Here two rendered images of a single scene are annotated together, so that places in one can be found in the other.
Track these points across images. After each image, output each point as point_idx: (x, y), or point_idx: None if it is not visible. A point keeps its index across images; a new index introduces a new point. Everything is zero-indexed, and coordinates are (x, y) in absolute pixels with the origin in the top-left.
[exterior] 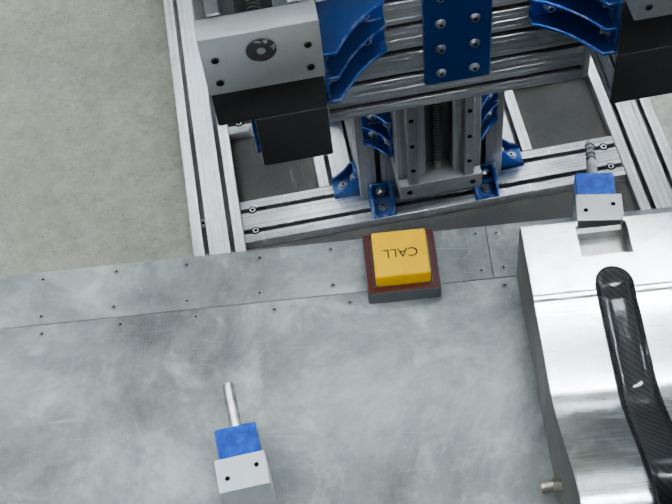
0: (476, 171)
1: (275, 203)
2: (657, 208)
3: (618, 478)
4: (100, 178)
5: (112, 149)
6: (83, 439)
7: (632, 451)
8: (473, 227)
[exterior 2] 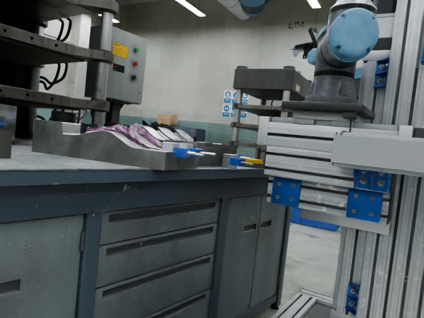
0: (332, 309)
1: None
2: (224, 168)
3: (177, 130)
4: None
5: None
6: None
7: (179, 133)
8: (252, 168)
